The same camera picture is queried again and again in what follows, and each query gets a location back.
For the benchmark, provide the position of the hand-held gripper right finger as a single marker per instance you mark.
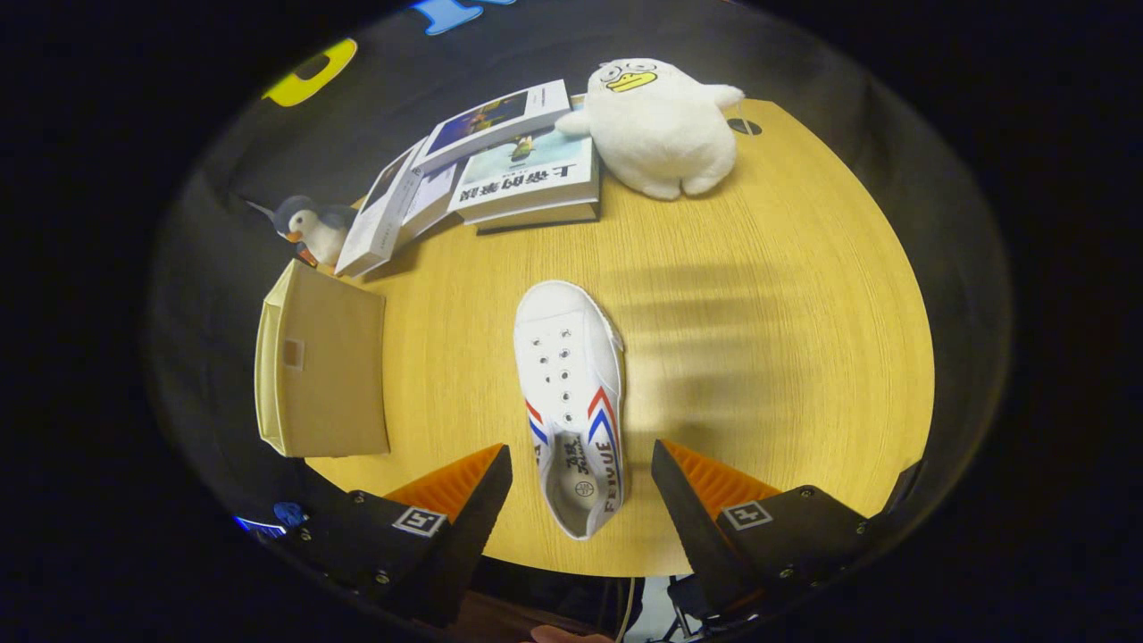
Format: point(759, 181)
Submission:
point(786, 545)

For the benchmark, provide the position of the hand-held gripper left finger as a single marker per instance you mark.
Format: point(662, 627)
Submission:
point(402, 545)

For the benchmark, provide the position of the beige fabric storage box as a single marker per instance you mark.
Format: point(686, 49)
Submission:
point(330, 375)

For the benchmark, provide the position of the white canvas shoe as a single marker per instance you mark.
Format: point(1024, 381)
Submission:
point(567, 357)

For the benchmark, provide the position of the blue cloth object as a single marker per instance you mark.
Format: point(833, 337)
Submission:
point(290, 513)

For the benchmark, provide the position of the computer screen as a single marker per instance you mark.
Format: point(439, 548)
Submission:
point(259, 524)

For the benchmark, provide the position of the white book with portrait cover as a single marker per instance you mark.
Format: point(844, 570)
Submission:
point(375, 232)

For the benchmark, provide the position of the blue penguin plush toy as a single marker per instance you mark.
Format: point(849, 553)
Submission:
point(317, 232)

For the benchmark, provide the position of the plain white book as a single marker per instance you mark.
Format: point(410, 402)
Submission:
point(433, 196)

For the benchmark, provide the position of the book with light blue cover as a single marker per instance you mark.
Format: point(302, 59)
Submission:
point(527, 179)

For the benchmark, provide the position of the white duck plush toy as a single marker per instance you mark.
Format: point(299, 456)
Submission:
point(661, 134)

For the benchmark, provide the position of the book with dark blue cover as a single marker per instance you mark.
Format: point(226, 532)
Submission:
point(491, 121)

